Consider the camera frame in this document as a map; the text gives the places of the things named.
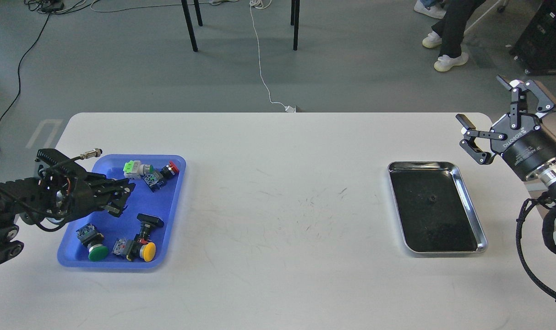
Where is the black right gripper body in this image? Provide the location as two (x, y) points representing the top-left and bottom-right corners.
(490, 114), (556, 182)

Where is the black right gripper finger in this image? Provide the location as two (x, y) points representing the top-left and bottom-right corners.
(456, 114), (508, 165)
(496, 75), (556, 131)

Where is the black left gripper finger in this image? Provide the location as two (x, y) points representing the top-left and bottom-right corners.
(93, 194), (130, 217)
(93, 178), (136, 198)

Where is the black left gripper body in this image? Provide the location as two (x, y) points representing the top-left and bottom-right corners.
(34, 148), (105, 231)

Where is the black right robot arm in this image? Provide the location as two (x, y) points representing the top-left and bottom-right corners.
(456, 75), (556, 302)

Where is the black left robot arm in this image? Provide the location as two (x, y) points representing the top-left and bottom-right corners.
(0, 148), (135, 264)

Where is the green mushroom push button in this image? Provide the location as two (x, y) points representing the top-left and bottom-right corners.
(76, 223), (109, 262)

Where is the blue plastic tray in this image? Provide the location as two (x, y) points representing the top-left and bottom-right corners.
(57, 154), (186, 271)

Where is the black equipment cart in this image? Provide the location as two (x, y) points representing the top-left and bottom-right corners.
(510, 0), (556, 76)

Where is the white sneaker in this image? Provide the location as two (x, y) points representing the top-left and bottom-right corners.
(413, 0), (446, 19)
(433, 52), (469, 72)

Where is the silver metal tray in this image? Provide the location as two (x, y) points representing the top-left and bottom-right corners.
(387, 161), (488, 256)

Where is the person black trousers leg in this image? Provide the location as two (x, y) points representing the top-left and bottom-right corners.
(431, 0), (485, 58)

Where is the white sneaker top right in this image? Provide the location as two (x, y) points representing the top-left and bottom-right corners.
(413, 0), (446, 19)

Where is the black table leg left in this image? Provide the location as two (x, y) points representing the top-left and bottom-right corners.
(181, 0), (203, 52)

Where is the black table leg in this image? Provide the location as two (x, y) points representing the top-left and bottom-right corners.
(290, 0), (300, 51)
(181, 0), (203, 52)

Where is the black table leg right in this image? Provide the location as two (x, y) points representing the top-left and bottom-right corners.
(290, 0), (300, 51)

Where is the green white push button switch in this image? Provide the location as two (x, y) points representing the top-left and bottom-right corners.
(123, 160), (154, 179)

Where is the black push button switch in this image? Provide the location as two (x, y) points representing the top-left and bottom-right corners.
(134, 213), (164, 244)

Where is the red push button switch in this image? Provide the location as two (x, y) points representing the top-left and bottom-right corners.
(142, 161), (180, 192)

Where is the yellow push button switch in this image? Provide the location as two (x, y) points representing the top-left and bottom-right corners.
(111, 238), (156, 262)

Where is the black cable on floor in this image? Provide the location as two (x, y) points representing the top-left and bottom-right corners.
(0, 0), (182, 174)

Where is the white cable on floor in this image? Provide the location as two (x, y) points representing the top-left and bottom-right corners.
(249, 0), (296, 113)

